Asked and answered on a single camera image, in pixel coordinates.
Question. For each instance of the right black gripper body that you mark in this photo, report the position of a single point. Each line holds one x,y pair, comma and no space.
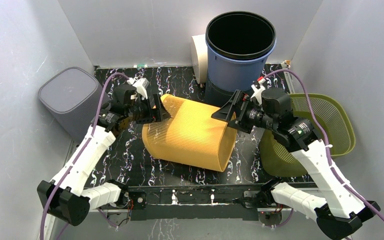
240,111

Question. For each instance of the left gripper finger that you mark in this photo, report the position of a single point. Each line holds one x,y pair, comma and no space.
148,121
159,113

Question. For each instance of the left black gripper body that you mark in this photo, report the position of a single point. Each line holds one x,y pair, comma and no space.
142,112

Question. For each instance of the orange mesh waste basket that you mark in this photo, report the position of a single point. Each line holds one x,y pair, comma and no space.
190,136

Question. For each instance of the grey mesh waste basket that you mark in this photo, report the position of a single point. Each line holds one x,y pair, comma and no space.
72,97

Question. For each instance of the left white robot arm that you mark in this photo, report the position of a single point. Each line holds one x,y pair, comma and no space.
65,196

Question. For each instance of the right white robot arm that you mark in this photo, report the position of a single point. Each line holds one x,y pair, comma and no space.
340,211

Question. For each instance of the blue plastic bin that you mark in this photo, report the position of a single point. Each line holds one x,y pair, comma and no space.
225,76

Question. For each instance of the white curved plastic object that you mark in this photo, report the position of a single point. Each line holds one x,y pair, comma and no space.
199,57

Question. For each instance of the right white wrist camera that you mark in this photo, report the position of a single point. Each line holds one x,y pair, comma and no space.
258,88

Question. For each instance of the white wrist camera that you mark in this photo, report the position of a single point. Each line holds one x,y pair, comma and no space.
139,84
258,88

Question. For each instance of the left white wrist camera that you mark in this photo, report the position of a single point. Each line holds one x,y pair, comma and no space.
139,84

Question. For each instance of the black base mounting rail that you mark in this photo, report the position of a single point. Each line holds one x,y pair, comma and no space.
217,201

